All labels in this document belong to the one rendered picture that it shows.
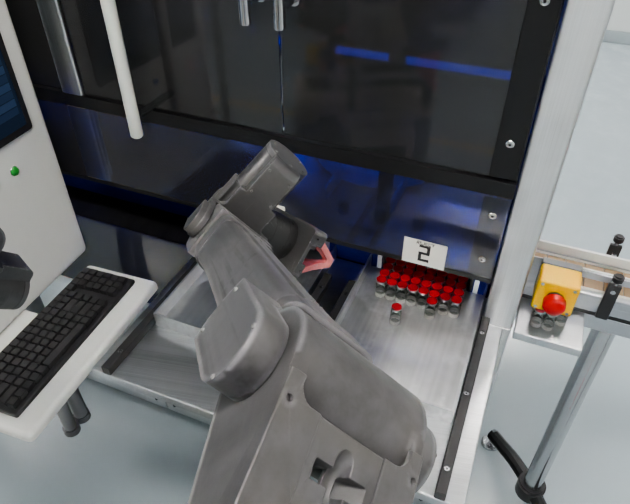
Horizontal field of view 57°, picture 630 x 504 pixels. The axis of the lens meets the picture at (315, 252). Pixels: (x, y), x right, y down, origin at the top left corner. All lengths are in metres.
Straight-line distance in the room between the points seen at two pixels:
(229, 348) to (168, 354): 0.92
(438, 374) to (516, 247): 0.27
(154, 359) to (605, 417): 1.66
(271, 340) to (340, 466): 0.06
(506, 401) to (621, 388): 0.44
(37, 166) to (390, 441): 1.21
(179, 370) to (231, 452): 0.90
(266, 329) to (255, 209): 0.41
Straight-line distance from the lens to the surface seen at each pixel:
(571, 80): 0.94
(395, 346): 1.14
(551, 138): 0.98
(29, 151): 1.37
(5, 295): 0.80
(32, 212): 1.40
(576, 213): 3.26
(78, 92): 1.37
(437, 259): 1.14
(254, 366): 0.23
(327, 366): 0.24
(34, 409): 1.26
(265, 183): 0.63
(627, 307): 1.30
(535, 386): 2.33
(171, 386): 1.11
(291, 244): 0.72
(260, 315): 0.24
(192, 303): 1.24
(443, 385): 1.10
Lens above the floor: 1.74
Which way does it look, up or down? 40 degrees down
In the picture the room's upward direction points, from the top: straight up
